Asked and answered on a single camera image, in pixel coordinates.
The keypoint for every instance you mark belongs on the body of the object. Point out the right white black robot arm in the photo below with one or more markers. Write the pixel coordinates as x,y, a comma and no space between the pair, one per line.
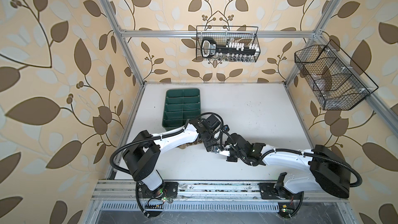
316,169

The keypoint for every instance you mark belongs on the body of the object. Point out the beige brown argyle sock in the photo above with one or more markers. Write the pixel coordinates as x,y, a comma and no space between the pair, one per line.
184,146

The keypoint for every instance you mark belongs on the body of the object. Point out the black white tool in basket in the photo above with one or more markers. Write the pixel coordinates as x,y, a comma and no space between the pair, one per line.
210,48

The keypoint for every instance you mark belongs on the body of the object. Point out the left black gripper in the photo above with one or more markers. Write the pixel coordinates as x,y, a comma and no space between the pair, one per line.
209,144

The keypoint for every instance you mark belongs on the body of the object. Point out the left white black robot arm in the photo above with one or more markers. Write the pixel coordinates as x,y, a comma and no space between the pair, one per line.
142,154

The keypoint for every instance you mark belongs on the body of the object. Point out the black wire basket wall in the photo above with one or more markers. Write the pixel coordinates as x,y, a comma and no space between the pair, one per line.
338,82
242,34

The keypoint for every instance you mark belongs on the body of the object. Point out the black wire basket back wall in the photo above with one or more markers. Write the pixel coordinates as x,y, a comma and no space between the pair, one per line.
242,34

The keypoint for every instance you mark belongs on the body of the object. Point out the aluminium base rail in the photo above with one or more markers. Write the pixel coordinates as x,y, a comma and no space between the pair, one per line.
202,196

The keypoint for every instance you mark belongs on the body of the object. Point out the green plastic divided tray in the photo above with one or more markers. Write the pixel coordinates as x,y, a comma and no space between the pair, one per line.
180,105

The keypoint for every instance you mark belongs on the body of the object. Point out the black wire basket right wall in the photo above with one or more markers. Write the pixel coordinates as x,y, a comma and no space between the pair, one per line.
338,82

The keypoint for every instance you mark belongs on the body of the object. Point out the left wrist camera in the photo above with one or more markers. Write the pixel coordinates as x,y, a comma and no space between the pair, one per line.
225,128

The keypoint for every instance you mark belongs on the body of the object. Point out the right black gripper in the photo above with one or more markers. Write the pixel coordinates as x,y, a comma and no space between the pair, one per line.
231,158

